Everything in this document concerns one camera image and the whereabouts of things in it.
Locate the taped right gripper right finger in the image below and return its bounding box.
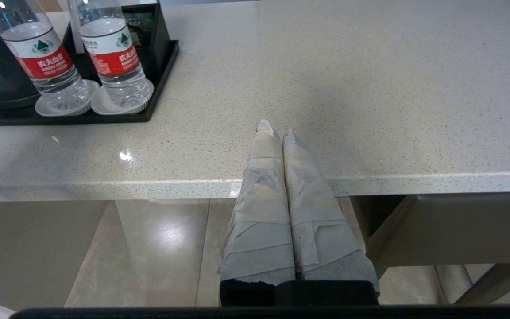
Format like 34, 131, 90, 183
282, 129, 380, 295

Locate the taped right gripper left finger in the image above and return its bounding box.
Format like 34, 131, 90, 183
218, 119, 295, 286

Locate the red-capped plastic water bottle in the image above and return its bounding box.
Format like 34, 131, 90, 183
0, 0, 89, 110
67, 0, 149, 108

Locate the white paper coaster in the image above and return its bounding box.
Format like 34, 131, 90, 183
91, 79, 155, 115
35, 79, 100, 117

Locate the black condiment holder box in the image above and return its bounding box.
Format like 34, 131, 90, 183
62, 3, 171, 82

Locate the black serving tray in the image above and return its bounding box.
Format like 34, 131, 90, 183
0, 40, 180, 127

